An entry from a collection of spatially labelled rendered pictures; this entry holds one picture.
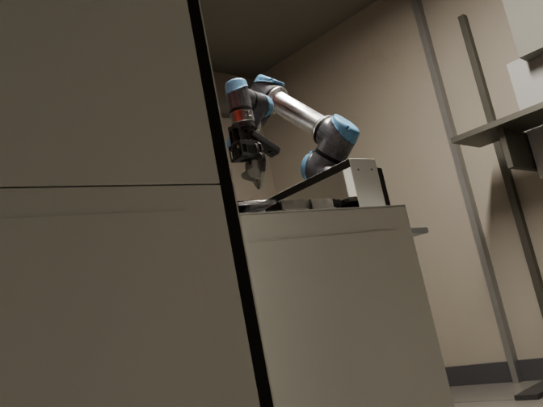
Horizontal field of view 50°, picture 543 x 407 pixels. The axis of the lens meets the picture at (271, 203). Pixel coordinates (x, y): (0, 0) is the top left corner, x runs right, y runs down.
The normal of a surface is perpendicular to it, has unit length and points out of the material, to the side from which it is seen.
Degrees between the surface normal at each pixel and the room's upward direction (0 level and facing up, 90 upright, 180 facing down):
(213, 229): 90
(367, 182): 90
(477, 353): 90
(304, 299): 90
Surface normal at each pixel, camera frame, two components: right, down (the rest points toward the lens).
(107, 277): 0.57, -0.27
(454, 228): -0.71, 0.00
